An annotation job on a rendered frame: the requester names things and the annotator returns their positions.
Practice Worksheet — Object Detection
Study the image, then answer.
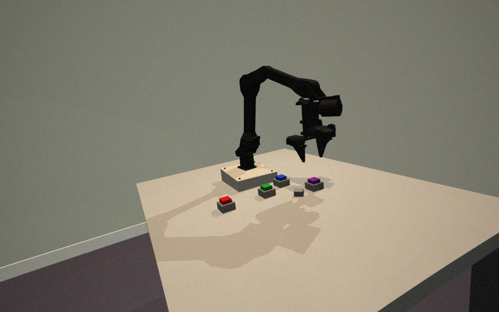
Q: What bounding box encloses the red button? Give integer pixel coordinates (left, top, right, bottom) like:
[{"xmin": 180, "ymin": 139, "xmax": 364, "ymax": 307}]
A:
[{"xmin": 217, "ymin": 196, "xmax": 236, "ymax": 213}]

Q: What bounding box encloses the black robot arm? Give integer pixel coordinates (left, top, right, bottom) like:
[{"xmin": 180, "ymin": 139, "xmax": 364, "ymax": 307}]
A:
[{"xmin": 235, "ymin": 66, "xmax": 343, "ymax": 171}]

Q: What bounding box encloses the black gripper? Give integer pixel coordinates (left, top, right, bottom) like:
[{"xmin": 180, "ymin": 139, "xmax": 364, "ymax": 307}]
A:
[{"xmin": 286, "ymin": 117, "xmax": 332, "ymax": 162}]

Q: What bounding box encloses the green button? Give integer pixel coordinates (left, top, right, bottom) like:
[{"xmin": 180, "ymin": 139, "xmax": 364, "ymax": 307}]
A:
[{"xmin": 258, "ymin": 183, "xmax": 276, "ymax": 199}]

